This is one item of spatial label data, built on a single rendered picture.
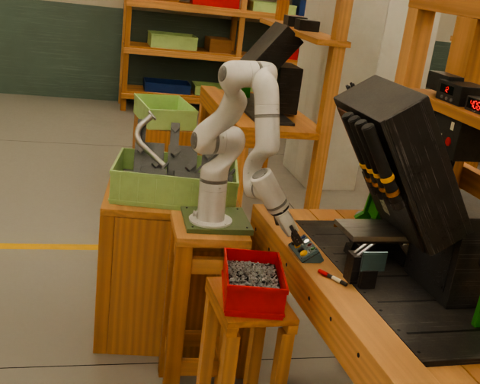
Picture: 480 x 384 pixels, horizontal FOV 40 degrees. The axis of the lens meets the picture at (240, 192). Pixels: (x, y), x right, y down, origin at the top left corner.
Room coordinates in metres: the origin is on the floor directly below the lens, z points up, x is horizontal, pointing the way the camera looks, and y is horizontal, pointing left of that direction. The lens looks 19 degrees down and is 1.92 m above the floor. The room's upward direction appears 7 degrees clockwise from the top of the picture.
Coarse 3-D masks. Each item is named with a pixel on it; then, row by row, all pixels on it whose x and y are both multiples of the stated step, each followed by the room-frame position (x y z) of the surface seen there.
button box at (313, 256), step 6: (300, 246) 2.36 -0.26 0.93; (306, 246) 2.34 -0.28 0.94; (312, 246) 2.32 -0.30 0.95; (294, 252) 2.34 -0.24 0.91; (312, 252) 2.29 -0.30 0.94; (318, 252) 2.29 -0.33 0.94; (300, 258) 2.28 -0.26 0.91; (306, 258) 2.28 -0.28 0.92; (312, 258) 2.29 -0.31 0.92; (318, 258) 2.29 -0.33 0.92
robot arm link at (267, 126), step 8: (256, 120) 2.28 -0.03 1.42; (264, 120) 2.26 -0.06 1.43; (272, 120) 2.26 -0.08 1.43; (256, 128) 2.27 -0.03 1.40; (264, 128) 2.25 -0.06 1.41; (272, 128) 2.26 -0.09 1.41; (256, 136) 2.27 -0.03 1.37; (264, 136) 2.25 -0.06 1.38; (272, 136) 2.25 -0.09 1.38; (256, 144) 2.26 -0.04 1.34; (264, 144) 2.24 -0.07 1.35; (272, 144) 2.24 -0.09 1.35; (256, 152) 2.26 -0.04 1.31; (264, 152) 2.24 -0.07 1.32; (272, 152) 2.24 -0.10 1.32; (248, 160) 2.29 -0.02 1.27; (256, 160) 2.28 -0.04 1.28; (264, 160) 2.32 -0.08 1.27; (248, 168) 2.29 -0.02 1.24; (256, 168) 2.31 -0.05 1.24; (248, 176) 2.29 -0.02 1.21; (248, 184) 2.27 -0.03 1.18; (248, 192) 2.27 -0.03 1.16
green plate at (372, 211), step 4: (368, 196) 2.33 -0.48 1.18; (368, 200) 2.33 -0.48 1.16; (372, 200) 2.32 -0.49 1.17; (368, 204) 2.33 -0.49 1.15; (372, 204) 2.32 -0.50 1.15; (364, 208) 2.34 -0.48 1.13; (368, 208) 2.34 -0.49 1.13; (372, 208) 2.31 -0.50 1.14; (364, 212) 2.34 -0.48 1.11; (368, 212) 2.34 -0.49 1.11; (372, 212) 2.31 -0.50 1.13; (376, 212) 2.28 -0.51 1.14; (368, 216) 2.35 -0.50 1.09; (372, 216) 2.30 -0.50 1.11; (376, 216) 2.27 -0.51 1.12
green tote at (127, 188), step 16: (128, 160) 3.33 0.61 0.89; (112, 176) 2.93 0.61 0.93; (128, 176) 2.93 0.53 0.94; (144, 176) 2.94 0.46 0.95; (160, 176) 2.94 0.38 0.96; (112, 192) 2.93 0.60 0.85; (128, 192) 2.94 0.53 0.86; (144, 192) 2.94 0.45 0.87; (160, 192) 2.95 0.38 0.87; (176, 192) 2.95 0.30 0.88; (192, 192) 2.96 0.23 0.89; (160, 208) 2.95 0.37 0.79; (176, 208) 2.95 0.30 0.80
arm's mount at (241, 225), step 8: (184, 208) 2.80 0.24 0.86; (192, 208) 2.81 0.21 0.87; (232, 208) 2.86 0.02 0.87; (240, 208) 2.87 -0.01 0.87; (184, 216) 2.69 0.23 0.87; (232, 216) 2.75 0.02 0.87; (240, 216) 2.76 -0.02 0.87; (184, 224) 2.63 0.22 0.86; (192, 224) 2.60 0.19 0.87; (232, 224) 2.65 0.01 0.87; (240, 224) 2.66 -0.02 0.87; (248, 224) 2.67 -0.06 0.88; (192, 232) 2.55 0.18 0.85; (200, 232) 2.56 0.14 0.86; (208, 232) 2.56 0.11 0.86; (216, 232) 2.57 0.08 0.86; (224, 232) 2.58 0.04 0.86; (232, 232) 2.59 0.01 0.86; (240, 232) 2.59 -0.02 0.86; (248, 232) 2.60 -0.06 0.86
